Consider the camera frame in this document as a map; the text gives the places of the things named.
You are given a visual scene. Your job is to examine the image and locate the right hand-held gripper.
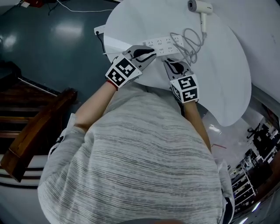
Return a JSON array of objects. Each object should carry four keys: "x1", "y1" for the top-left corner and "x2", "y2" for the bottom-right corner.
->
[{"x1": 163, "y1": 58, "x2": 199, "y2": 103}]

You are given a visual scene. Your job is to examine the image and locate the long white power strip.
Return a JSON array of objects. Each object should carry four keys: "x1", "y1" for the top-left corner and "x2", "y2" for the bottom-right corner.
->
[{"x1": 142, "y1": 35, "x2": 185, "y2": 56}]

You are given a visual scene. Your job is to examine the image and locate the long white floor cable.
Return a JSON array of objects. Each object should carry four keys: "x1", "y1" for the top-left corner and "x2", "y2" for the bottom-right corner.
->
[{"x1": 56, "y1": 0, "x2": 120, "y2": 13}]

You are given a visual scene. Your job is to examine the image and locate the person's left forearm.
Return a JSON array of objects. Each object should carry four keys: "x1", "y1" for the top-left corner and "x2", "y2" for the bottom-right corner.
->
[{"x1": 73, "y1": 86, "x2": 119, "y2": 133}]

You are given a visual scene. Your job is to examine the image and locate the dark bin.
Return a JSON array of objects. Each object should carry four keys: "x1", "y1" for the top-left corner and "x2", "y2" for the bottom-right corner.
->
[{"x1": 0, "y1": 60, "x2": 22, "y2": 81}]

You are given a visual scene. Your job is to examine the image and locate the white hair dryer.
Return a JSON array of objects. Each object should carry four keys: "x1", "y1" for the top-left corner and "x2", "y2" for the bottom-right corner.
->
[{"x1": 187, "y1": 0, "x2": 213, "y2": 33}]

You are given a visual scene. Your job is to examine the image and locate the person's striped grey top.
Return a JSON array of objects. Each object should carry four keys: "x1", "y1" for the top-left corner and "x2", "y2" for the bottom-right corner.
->
[{"x1": 37, "y1": 84, "x2": 236, "y2": 224}]

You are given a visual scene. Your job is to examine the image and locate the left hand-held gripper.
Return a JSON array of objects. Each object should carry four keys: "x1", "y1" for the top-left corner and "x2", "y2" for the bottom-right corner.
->
[{"x1": 105, "y1": 45, "x2": 157, "y2": 88}]

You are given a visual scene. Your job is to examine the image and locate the grey hair dryer cable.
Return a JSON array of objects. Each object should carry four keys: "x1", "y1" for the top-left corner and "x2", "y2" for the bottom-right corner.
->
[{"x1": 169, "y1": 28, "x2": 207, "y2": 66}]

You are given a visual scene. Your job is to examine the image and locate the thin black cable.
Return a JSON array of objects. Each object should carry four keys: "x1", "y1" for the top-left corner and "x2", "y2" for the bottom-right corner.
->
[{"x1": 97, "y1": 34, "x2": 106, "y2": 53}]

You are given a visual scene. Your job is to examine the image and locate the black stands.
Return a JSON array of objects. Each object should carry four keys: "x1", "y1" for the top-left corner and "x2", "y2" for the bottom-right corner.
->
[{"x1": 247, "y1": 123, "x2": 280, "y2": 162}]

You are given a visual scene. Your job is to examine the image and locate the white wire rack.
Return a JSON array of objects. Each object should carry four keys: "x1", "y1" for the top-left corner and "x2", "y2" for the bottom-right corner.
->
[{"x1": 229, "y1": 150, "x2": 256, "y2": 206}]

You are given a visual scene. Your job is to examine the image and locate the person's right forearm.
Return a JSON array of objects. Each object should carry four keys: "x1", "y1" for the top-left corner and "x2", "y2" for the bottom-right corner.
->
[{"x1": 183, "y1": 101, "x2": 212, "y2": 153}]

